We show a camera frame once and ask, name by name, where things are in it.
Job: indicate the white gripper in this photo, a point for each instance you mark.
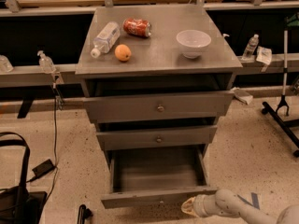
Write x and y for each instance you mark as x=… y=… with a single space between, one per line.
x=200 y=202

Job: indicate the grey bottom drawer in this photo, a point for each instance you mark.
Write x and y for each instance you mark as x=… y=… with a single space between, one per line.
x=160 y=175

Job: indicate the grey drawer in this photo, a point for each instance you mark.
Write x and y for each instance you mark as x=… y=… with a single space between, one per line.
x=167 y=137
x=160 y=175
x=158 y=106

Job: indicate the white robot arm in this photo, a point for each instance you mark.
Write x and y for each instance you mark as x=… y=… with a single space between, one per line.
x=225 y=203

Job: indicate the grey middle drawer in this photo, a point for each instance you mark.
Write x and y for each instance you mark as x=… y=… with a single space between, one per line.
x=167 y=137

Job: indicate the grey top drawer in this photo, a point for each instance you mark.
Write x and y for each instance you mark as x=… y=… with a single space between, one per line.
x=158 y=106

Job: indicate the black object at bottom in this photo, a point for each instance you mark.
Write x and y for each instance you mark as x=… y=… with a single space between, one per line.
x=83 y=214

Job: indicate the grey drawer cabinet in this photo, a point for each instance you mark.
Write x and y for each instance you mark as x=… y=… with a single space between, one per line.
x=156 y=65

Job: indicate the white box on floor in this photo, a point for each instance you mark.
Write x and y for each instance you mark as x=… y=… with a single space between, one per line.
x=242 y=95

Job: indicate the black stand with pole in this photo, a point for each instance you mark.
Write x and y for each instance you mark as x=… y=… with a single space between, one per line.
x=291 y=22

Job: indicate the black power adapter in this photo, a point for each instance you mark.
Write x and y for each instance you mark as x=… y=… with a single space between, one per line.
x=43 y=168

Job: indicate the white bowl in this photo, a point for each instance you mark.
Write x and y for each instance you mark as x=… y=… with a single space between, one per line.
x=192 y=43

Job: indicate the black bag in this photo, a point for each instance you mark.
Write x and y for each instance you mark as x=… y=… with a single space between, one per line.
x=17 y=204

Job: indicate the orange fruit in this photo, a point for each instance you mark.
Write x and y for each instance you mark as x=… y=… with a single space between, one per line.
x=123 y=53

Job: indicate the white paper packet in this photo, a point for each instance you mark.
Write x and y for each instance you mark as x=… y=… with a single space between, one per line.
x=264 y=55

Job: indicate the small water bottle on shelf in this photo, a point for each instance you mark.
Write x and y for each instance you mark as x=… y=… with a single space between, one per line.
x=250 y=47

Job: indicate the red soda can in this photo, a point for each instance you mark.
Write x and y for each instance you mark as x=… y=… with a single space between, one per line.
x=137 y=27

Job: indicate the clear plastic water bottle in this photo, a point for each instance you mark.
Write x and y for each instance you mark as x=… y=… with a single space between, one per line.
x=106 y=39

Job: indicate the clear pump dispenser bottle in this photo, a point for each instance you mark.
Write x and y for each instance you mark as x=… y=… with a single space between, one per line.
x=46 y=63

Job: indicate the clear glass object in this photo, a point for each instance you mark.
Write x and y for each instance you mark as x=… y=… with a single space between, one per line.
x=5 y=64

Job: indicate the grey metal shelf rail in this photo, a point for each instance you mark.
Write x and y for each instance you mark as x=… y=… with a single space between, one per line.
x=33 y=75

